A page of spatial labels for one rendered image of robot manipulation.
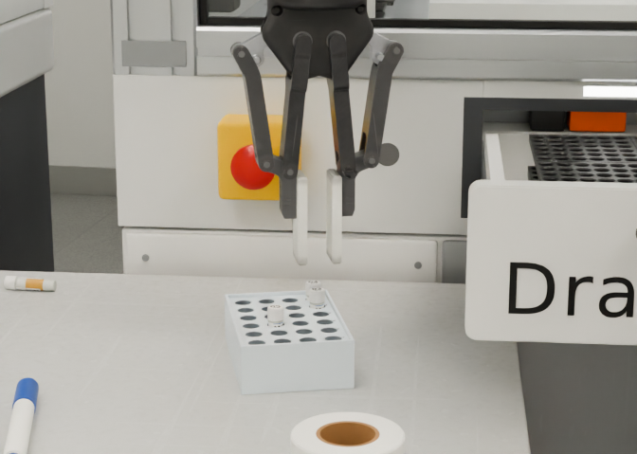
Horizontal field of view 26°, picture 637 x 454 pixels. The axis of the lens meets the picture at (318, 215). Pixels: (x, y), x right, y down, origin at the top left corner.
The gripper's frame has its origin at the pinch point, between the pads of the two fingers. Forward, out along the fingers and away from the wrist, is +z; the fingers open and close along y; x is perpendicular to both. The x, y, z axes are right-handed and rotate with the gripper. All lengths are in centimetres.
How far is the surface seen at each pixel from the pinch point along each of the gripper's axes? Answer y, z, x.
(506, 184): -10.3, -6.0, 16.0
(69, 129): 28, 64, -370
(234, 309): 6.6, 7.3, -0.2
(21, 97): 29, 9, -113
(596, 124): -40, 3, -48
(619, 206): -17.5, -4.8, 18.3
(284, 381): 3.8, 9.9, 9.1
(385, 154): -9.3, -0.7, -18.6
